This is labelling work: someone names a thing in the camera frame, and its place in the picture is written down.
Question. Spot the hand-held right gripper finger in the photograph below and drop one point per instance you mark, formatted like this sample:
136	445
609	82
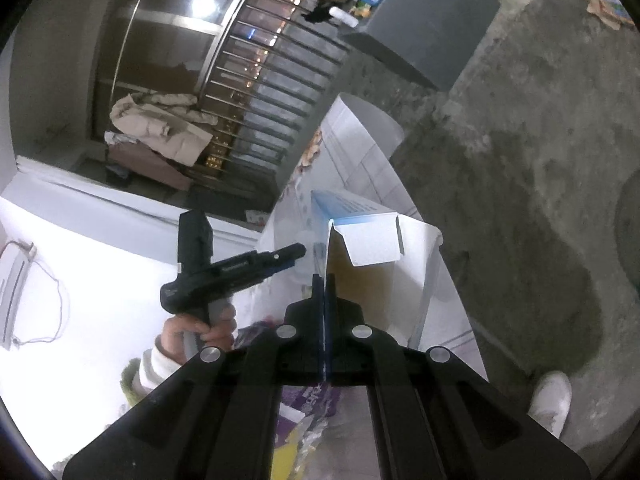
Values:
329	310
318	310

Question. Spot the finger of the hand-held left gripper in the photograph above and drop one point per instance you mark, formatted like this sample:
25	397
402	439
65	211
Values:
282	253
270	270

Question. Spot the blue and white cardboard box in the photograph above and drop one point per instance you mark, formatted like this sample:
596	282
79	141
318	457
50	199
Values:
370	240

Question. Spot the person's left forearm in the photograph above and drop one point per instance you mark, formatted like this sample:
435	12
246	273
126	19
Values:
152	372

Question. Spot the person's left hand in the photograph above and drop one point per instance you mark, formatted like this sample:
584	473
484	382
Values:
220	332

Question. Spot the small printed packet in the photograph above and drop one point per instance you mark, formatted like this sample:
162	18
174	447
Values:
257	219

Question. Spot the purple printed packet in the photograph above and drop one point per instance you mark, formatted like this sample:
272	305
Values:
312	397

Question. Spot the brown low furniture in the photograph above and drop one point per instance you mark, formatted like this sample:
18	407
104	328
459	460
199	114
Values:
150	167

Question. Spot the beige jacket pile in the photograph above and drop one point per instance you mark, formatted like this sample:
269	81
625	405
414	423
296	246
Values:
160	125

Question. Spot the metal bar railing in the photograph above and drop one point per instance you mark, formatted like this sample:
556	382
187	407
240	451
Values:
280	75

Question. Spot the round ceiling light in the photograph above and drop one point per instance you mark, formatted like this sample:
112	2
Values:
205	6

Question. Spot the person's white shoe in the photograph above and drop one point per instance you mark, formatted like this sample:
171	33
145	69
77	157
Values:
552	400

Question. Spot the white cylindrical bottle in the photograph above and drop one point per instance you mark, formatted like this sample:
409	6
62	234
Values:
344	16

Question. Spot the dark grey cabinet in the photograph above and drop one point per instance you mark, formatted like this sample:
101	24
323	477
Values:
425	20

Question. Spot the white wall appliance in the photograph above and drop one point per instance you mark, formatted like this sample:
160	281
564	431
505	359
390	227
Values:
12	295

